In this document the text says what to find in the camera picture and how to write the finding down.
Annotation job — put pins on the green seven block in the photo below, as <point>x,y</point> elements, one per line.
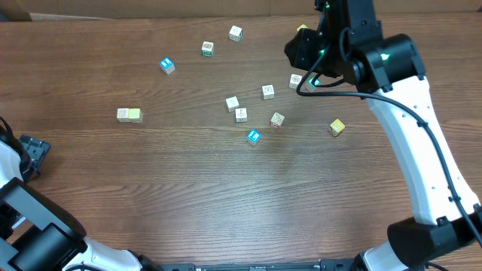
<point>312,84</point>

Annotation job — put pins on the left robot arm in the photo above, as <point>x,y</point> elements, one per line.
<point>37,234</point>

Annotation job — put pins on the red letter white block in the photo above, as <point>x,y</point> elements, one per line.
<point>123,115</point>

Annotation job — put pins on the yellow block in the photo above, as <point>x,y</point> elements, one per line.
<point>336,127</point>
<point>135,115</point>
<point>301,27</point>

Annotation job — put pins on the blue L block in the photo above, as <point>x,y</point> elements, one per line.
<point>253,137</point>

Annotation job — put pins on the plain white block centre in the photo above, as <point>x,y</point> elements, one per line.
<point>232,103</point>

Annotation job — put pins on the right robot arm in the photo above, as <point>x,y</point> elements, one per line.
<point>388,73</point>

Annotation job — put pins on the blue top block far left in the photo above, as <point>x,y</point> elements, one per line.
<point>167,65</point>

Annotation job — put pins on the red edged picture block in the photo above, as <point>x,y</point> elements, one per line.
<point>277,120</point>

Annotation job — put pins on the white block top centre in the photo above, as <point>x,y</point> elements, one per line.
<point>235,33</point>

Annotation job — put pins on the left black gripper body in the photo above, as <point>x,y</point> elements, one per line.
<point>35,149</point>

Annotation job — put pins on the cardboard back wall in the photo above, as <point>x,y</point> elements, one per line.
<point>119,9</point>

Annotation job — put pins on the white X letter block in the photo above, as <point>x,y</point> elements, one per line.
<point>241,115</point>

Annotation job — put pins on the green letter block upper left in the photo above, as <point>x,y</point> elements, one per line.
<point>207,49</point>

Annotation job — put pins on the white picture block right centre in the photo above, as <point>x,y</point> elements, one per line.
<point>294,81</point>

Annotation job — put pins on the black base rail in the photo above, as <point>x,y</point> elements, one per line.
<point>241,267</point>

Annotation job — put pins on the white picture block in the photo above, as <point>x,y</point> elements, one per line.
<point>267,92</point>
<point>294,81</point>

